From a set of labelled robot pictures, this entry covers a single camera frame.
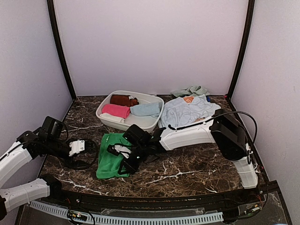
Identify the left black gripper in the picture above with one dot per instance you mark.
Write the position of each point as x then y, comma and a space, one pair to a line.
72, 164

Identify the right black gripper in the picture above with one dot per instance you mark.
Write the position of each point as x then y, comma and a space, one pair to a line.
131, 168

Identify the green microfiber towel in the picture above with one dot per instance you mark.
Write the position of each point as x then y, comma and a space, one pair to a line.
109, 164

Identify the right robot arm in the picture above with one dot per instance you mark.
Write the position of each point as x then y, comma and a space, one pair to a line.
222, 128

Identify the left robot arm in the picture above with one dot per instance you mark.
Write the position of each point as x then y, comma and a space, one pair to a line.
45, 140

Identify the white rolled towel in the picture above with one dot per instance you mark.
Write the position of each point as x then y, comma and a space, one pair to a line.
113, 118

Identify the small circuit board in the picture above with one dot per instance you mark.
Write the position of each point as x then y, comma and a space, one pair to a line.
76, 216

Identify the pink rolled towel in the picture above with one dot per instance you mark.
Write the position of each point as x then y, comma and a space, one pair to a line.
116, 110

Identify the white plastic basin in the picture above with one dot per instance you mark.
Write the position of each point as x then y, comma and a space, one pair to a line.
147, 123

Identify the light blue rolled towel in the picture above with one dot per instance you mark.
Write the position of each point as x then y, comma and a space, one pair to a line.
151, 109

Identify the brown rolled towel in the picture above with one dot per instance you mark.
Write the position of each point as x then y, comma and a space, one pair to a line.
123, 100

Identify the light blue crumpled towel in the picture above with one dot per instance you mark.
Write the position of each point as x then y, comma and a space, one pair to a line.
178, 112

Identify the orange patterned cloth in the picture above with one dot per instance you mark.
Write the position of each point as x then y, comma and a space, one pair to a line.
188, 99

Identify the sage green crumpled towel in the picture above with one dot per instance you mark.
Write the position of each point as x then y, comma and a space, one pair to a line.
191, 91

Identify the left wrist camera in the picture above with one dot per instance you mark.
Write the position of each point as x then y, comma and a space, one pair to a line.
76, 147

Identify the white slotted cable duct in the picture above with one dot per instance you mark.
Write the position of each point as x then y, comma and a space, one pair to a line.
125, 217

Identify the black front rail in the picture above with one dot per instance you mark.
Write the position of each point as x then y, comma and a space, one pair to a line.
216, 201

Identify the left black frame post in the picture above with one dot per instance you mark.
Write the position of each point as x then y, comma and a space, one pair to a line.
59, 48

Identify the black frame post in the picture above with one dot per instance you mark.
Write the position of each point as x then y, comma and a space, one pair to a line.
59, 48
242, 50

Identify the right black frame post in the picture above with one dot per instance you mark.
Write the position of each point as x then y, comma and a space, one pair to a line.
242, 50

